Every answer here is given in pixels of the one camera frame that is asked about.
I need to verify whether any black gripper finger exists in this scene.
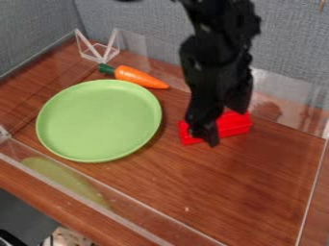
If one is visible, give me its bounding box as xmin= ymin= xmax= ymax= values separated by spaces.
xmin=224 ymin=78 xmax=252 ymax=114
xmin=184 ymin=107 xmax=223 ymax=147

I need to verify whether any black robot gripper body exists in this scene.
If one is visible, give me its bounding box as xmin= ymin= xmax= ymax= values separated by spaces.
xmin=177 ymin=32 xmax=255 ymax=116

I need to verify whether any orange toy carrot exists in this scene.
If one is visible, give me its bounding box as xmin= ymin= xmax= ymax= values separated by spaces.
xmin=98 ymin=63 xmax=169 ymax=89

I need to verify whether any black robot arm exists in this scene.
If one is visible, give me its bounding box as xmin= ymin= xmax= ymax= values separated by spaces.
xmin=173 ymin=0 xmax=260 ymax=146

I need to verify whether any red plastic block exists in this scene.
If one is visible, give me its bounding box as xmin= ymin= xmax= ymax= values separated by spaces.
xmin=177 ymin=111 xmax=252 ymax=145

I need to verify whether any green round plate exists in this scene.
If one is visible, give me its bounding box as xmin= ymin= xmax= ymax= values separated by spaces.
xmin=36 ymin=80 xmax=161 ymax=162

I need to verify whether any clear acrylic enclosure wall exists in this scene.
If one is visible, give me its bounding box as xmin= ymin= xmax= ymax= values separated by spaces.
xmin=0 ymin=32 xmax=329 ymax=246

